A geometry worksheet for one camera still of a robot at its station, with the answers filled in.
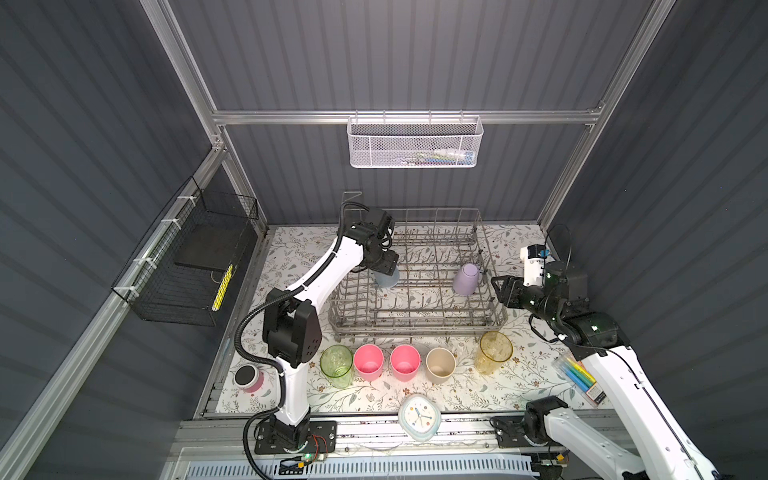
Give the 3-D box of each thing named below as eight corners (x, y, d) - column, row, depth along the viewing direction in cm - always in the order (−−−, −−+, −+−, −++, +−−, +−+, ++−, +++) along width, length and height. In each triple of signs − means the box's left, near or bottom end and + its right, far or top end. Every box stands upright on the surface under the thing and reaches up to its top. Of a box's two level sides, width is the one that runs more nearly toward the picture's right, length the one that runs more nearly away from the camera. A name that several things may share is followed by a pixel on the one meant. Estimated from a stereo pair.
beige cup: (427, 388, 83) (431, 376, 75) (425, 360, 88) (428, 346, 80) (455, 388, 83) (462, 376, 75) (451, 360, 88) (457, 346, 80)
